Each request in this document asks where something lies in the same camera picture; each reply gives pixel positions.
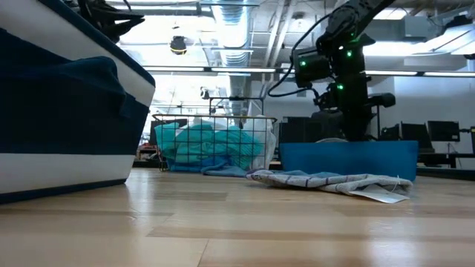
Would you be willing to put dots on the black desk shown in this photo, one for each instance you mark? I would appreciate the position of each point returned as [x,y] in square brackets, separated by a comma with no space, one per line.
[445,157]

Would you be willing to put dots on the straight silver ceiling duct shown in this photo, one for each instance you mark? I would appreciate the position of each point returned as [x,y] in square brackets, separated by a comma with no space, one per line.
[232,29]

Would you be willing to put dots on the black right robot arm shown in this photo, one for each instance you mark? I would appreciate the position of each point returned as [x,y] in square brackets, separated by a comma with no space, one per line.
[352,22]

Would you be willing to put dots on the long ceiling light strip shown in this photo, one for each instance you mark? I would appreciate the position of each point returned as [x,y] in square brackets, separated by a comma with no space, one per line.
[222,69]

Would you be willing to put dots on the blue cloth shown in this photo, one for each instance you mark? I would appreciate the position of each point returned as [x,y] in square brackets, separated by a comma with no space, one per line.
[222,170]

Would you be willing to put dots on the navy and white fabric bin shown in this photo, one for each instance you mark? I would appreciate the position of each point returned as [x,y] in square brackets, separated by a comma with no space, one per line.
[55,111]

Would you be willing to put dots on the teal ribbed cloth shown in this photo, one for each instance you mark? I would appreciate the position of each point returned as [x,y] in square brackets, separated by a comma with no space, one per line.
[208,144]

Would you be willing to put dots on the blue plastic tub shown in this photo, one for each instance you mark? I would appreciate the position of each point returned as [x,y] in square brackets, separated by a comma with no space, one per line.
[349,159]

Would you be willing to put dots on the white paper tag on cloth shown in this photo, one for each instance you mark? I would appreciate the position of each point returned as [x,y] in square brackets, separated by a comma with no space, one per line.
[382,194]

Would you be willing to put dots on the grey striped cloth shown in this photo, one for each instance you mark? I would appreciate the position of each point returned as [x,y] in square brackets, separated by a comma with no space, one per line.
[326,181]

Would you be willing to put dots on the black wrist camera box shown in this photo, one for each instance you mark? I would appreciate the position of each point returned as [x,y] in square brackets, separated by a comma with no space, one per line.
[311,68]

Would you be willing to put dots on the black round ceiling device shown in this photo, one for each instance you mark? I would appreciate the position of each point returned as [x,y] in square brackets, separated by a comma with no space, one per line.
[178,45]

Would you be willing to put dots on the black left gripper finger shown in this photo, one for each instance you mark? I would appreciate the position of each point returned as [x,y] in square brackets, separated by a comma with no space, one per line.
[118,29]
[118,18]

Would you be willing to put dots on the black partition panels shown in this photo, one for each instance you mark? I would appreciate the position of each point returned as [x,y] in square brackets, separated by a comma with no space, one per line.
[297,132]

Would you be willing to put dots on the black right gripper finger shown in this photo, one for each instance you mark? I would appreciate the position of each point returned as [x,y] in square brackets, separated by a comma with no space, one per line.
[328,124]
[358,126]

